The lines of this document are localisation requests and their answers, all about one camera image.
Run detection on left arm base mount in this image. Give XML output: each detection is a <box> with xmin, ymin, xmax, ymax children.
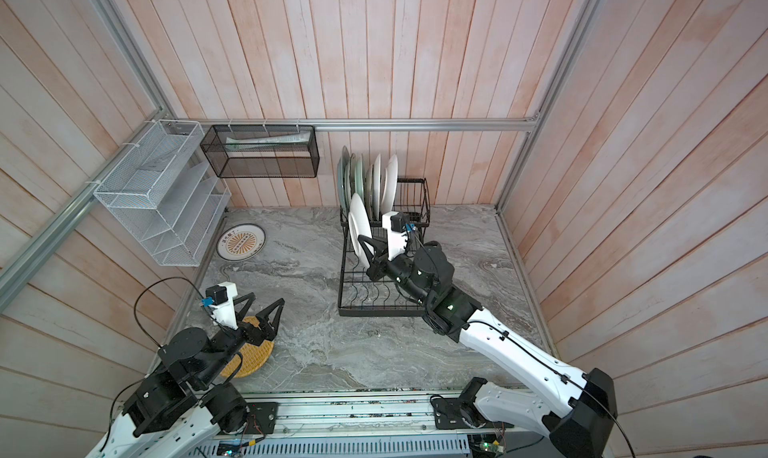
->
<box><xmin>201</xmin><ymin>383</ymin><xmax>279</xmax><ymax>435</ymax></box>

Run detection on black round plate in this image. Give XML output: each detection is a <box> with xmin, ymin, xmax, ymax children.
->
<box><xmin>364</xmin><ymin>165</ymin><xmax>373</xmax><ymax>221</ymax></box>

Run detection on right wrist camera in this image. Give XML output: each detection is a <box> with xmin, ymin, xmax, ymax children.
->
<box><xmin>382</xmin><ymin>211</ymin><xmax>415</xmax><ymax>261</ymax></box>

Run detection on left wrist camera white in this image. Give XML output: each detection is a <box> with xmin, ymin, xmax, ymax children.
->
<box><xmin>202</xmin><ymin>282</ymin><xmax>238</xmax><ymax>330</ymax></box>

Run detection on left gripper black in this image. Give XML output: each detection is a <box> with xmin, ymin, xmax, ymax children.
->
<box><xmin>193</xmin><ymin>292</ymin><xmax>285</xmax><ymax>388</ymax></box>

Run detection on white plate black outline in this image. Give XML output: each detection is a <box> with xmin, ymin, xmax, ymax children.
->
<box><xmin>380</xmin><ymin>155</ymin><xmax>399</xmax><ymax>215</ymax></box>

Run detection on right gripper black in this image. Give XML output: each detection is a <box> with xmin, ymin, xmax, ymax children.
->
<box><xmin>361</xmin><ymin>233</ymin><xmax>433</xmax><ymax>308</ymax></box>

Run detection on white wire mesh shelf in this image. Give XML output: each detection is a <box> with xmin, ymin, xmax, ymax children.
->
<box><xmin>95</xmin><ymin>120</ymin><xmax>231</xmax><ymax>267</ymax></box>

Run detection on large teal green plate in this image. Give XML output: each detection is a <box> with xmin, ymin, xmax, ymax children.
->
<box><xmin>337</xmin><ymin>146</ymin><xmax>351</xmax><ymax>221</ymax></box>

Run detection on cream floral plate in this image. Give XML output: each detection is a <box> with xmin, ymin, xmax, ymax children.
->
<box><xmin>346</xmin><ymin>154</ymin><xmax>356</xmax><ymax>201</ymax></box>

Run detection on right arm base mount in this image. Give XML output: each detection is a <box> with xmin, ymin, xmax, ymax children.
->
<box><xmin>429</xmin><ymin>377</ymin><xmax>514</xmax><ymax>430</ymax></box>

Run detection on yellow woven round mat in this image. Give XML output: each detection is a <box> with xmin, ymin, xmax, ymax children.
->
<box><xmin>220</xmin><ymin>341</ymin><xmax>274</xmax><ymax>378</ymax></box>

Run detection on black mesh wall basket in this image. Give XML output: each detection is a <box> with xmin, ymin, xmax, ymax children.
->
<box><xmin>201</xmin><ymin>124</ymin><xmax>320</xmax><ymax>179</ymax></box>

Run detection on black wire dish rack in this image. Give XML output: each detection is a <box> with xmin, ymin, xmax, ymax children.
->
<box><xmin>337</xmin><ymin>177</ymin><xmax>433</xmax><ymax>319</ymax></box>

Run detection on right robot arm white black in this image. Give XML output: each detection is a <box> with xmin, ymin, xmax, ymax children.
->
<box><xmin>357</xmin><ymin>235</ymin><xmax>618</xmax><ymax>457</ymax></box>

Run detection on aluminium front rail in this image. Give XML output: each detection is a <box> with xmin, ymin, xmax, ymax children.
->
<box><xmin>101</xmin><ymin>388</ymin><xmax>601</xmax><ymax>444</ymax></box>

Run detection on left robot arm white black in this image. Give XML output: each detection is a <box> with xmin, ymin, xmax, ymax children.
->
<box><xmin>88</xmin><ymin>293</ymin><xmax>285</xmax><ymax>457</ymax></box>

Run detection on light green flower plate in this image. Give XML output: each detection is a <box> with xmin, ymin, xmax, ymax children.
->
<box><xmin>352</xmin><ymin>155</ymin><xmax>365</xmax><ymax>201</ymax></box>

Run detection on dark green rim plate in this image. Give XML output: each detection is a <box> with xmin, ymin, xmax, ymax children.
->
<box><xmin>348</xmin><ymin>193</ymin><xmax>372</xmax><ymax>270</ymax></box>

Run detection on horizontal aluminium wall rail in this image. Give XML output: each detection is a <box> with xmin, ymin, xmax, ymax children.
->
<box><xmin>168</xmin><ymin>118</ymin><xmax>538</xmax><ymax>132</ymax></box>

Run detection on orange sunburst plate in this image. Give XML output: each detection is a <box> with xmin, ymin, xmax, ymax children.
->
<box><xmin>371</xmin><ymin>155</ymin><xmax>381</xmax><ymax>221</ymax></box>
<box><xmin>216</xmin><ymin>224</ymin><xmax>266</xmax><ymax>261</ymax></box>

